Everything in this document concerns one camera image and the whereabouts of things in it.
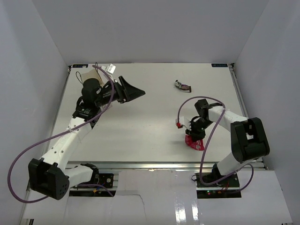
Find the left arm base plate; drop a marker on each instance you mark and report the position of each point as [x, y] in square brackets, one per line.
[104, 185]

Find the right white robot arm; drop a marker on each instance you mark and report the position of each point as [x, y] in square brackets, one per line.
[248, 138]

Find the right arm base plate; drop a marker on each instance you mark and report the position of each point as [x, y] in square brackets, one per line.
[228, 188]

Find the red candy packet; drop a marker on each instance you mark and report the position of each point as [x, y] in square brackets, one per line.
[196, 145]

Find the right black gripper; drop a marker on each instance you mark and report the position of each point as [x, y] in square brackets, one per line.
[196, 136]

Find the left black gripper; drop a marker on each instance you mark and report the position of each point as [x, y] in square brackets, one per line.
[130, 93]

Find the blue label corner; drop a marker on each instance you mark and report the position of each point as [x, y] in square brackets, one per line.
[80, 65]
[219, 65]

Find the white coffee paper bag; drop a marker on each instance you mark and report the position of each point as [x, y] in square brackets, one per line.
[91, 76]

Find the brown torn snack wrapper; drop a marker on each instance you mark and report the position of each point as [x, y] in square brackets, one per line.
[183, 87]

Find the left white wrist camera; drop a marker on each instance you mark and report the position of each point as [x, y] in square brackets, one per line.
[109, 69]

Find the blue label right corner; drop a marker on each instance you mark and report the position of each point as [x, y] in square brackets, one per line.
[219, 65]

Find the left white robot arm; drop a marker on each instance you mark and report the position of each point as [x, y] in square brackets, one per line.
[49, 174]

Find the aluminium table frame rail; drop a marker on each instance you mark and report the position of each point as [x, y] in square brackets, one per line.
[155, 165]

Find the blue label left corner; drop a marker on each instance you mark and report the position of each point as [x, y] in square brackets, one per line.
[80, 65]

